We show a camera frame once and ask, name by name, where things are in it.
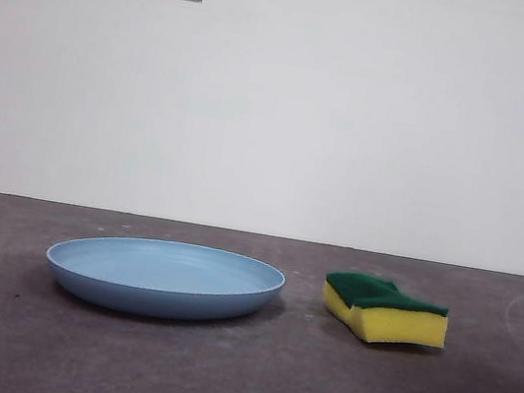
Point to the light blue round plate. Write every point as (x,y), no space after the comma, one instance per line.
(164,281)

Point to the yellow sponge with green pad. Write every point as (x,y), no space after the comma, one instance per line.
(396,327)

